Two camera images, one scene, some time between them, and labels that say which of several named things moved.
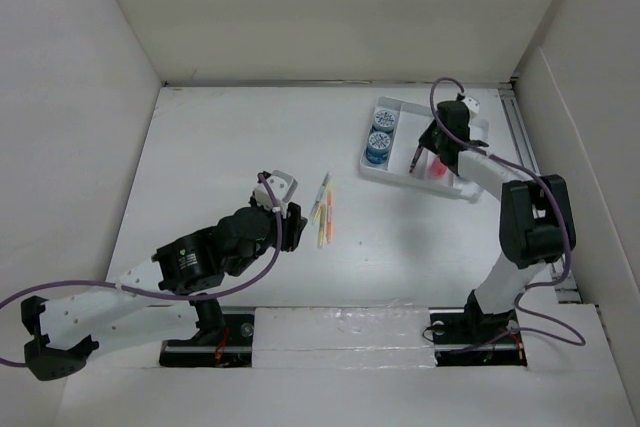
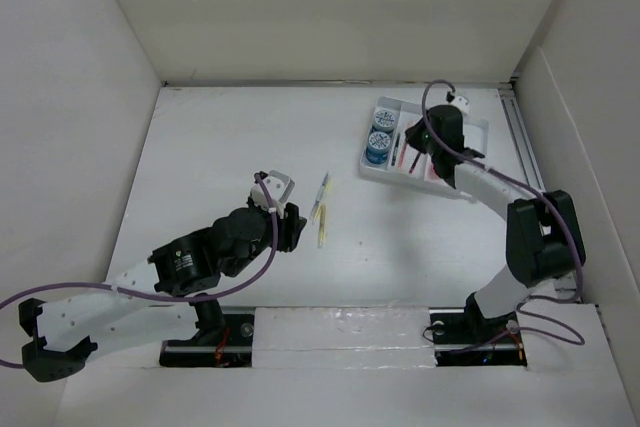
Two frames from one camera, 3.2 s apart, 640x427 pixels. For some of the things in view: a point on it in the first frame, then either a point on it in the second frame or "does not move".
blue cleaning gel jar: x=378 y=146 does not move
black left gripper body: x=287 y=227 does not move
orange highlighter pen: x=330 y=216 → x=402 y=154
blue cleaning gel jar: x=384 y=121 does not move
